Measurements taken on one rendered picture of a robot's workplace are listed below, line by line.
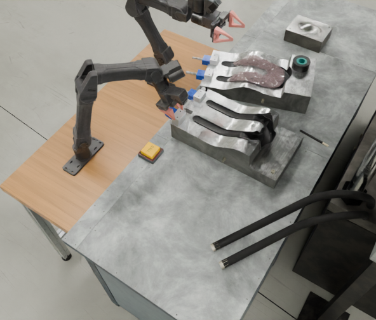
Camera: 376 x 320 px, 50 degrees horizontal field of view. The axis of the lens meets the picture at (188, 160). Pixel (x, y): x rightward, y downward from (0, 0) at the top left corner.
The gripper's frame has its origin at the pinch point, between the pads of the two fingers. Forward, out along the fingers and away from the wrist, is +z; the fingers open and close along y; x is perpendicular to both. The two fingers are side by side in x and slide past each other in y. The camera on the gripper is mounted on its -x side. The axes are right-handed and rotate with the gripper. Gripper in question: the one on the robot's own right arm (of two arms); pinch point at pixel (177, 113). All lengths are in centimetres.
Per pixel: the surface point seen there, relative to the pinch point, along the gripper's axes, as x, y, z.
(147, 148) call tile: 7.3, -16.4, 6.6
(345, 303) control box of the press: -69, -13, 82
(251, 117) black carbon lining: -21.1, 18.6, 13.6
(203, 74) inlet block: 12.9, 30.9, 6.7
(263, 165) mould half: -33.9, 3.4, 22.6
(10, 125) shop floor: 169, -26, 33
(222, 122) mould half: -11.3, 11.1, 12.2
